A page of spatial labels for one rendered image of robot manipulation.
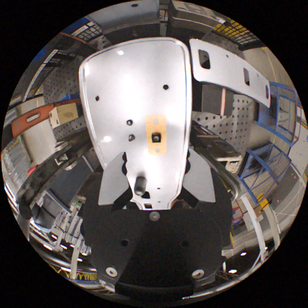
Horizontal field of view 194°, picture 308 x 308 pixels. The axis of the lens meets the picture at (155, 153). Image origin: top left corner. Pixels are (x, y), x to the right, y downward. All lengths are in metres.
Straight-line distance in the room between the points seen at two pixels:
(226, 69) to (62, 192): 0.81
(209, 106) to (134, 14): 0.25
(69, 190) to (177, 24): 0.80
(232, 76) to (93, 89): 0.28
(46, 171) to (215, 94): 0.36
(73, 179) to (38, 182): 0.51
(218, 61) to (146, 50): 0.13
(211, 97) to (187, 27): 0.17
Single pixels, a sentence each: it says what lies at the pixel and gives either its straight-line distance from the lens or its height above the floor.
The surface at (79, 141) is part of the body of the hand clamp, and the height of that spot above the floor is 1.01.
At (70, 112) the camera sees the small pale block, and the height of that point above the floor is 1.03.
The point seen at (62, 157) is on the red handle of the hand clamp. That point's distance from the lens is 0.22.
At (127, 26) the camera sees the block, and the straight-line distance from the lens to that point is 0.26.
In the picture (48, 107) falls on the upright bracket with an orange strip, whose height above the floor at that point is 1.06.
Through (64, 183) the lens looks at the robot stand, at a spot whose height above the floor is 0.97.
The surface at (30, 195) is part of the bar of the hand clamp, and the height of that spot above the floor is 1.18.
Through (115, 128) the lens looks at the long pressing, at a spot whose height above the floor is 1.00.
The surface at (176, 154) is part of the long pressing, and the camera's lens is 0.20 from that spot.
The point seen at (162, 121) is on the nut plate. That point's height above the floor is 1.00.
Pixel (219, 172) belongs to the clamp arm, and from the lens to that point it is 0.17.
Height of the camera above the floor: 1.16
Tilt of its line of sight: 59 degrees down
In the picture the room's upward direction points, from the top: 178 degrees counter-clockwise
